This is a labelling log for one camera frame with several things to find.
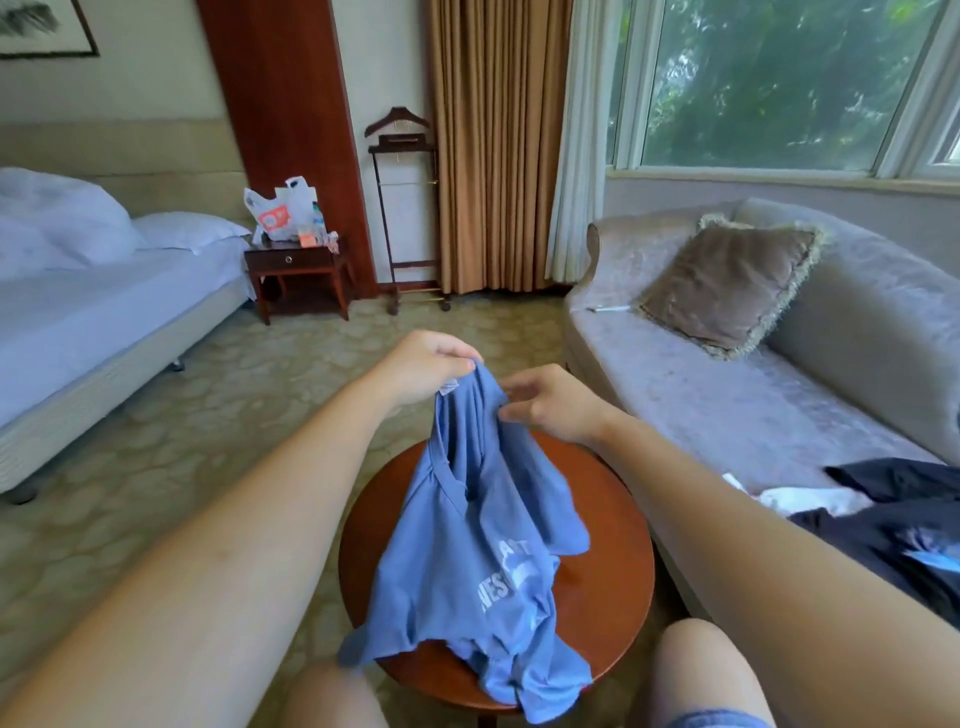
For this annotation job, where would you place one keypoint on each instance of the person's right hand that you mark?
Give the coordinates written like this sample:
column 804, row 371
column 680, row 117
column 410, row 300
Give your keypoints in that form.
column 552, row 402

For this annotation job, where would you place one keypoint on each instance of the person's left hand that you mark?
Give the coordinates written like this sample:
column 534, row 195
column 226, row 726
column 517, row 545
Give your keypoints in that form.
column 425, row 368

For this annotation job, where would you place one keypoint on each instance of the light blue printed T-shirt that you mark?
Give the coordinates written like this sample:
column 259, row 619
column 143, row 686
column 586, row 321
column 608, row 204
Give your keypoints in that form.
column 480, row 555

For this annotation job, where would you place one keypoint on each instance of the pile of clothes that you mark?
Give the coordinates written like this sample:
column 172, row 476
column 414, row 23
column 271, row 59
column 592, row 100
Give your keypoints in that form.
column 885, row 533

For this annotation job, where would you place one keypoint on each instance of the person's right forearm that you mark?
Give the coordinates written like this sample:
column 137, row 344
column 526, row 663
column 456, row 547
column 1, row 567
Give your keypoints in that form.
column 810, row 585

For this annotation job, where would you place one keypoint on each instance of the person's left forearm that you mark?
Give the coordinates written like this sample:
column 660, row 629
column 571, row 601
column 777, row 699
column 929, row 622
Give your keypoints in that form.
column 180, row 585

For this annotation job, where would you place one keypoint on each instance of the person's right leg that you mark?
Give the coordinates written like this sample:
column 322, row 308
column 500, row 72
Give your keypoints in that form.
column 705, row 668

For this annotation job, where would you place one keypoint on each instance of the small white flat object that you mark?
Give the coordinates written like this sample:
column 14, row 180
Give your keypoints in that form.
column 612, row 308

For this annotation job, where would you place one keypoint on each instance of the grey velvet chaise sofa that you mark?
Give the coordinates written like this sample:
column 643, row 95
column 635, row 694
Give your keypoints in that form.
column 720, row 390

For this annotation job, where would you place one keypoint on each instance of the dark wooden nightstand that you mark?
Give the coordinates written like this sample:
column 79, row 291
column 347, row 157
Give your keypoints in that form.
column 293, row 258

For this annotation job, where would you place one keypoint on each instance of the round wooden table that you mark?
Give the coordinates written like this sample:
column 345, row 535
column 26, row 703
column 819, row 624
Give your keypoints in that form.
column 608, row 570

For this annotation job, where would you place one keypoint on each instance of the brown fringed cushion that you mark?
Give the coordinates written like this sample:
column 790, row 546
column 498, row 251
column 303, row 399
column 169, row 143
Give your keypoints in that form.
column 728, row 285

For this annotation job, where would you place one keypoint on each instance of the white plastic bag red print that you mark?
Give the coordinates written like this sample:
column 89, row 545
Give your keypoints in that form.
column 270, row 218

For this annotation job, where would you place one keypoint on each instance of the black valet stand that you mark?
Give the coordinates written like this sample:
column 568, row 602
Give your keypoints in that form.
column 398, row 128

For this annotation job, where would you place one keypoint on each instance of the beige curtain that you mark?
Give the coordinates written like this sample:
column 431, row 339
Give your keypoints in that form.
column 495, row 135

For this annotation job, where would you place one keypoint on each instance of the white sheer curtain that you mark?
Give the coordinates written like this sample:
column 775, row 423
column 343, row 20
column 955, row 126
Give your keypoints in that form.
column 582, row 135

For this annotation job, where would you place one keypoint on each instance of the white pillow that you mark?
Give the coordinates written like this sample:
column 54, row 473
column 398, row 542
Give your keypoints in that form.
column 188, row 230

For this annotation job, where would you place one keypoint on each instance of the white bed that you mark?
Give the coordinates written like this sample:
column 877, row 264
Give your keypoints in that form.
column 90, row 330

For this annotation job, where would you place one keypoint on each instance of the beige padded headboard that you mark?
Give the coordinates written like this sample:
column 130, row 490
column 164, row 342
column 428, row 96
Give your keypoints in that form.
column 150, row 158

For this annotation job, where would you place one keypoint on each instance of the blue denim shorts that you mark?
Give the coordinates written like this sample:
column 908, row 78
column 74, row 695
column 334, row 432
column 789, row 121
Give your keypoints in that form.
column 720, row 719

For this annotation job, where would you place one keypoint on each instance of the white framed window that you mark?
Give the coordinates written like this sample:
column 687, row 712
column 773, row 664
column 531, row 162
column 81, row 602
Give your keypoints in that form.
column 780, row 83

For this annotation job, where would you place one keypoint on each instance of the white duvet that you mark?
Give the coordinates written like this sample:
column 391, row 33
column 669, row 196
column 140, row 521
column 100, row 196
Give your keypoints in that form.
column 60, row 218

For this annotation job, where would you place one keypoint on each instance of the black framed picture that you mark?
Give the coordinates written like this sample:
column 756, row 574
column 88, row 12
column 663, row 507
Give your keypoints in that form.
column 45, row 23

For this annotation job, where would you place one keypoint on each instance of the dark wooden wall panel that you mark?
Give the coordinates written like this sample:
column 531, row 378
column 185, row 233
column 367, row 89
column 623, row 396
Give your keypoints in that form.
column 285, row 90

